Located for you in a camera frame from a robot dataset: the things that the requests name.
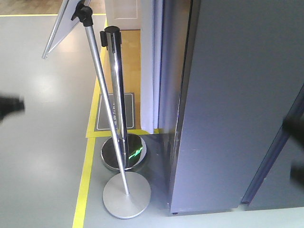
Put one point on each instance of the fridge door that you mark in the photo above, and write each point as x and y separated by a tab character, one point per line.
246	74

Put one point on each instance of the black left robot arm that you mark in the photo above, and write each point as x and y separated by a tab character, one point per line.
10	105

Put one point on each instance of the grey white fridge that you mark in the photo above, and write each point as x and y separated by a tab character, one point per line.
280	154

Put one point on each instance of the grey floor sign mat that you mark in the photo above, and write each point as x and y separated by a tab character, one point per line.
102	120

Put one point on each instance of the white curtain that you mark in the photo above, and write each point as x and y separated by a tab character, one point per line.
151	44

